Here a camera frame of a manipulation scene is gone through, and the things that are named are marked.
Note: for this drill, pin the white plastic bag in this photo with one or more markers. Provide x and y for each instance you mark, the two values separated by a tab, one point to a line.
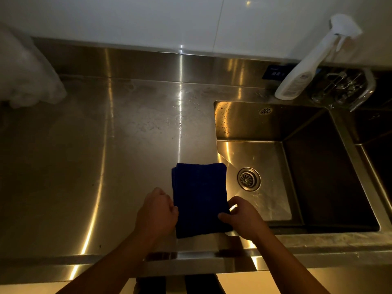
24	76

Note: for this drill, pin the stainless steel sink basin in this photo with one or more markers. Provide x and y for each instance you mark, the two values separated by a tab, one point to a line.
294	168

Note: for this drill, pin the person's left thumb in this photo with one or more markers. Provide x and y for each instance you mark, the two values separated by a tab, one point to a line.
174	215

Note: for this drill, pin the person's right thumb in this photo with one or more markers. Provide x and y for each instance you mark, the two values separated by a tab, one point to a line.
226	217

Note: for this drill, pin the person's right forearm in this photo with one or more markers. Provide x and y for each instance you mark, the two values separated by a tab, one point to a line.
288	266

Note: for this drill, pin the round overflow hole cover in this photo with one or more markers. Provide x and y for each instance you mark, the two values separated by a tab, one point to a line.
265	111

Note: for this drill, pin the white spray bottle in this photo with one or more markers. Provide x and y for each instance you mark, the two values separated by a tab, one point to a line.
309	65

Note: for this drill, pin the person's left hand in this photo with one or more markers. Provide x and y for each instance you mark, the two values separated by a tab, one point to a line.
156	215

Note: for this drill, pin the dark label sticker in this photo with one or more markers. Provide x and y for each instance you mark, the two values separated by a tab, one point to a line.
274	72

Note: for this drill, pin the person's right hand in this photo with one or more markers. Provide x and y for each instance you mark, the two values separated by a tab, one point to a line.
246	218

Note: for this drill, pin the round metal sink drain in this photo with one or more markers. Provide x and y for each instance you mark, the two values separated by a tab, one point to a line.
248	179

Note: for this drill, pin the person's left forearm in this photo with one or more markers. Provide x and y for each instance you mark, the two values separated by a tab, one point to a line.
113	266

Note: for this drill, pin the dark blue cloth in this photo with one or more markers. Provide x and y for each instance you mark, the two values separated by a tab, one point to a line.
200	199

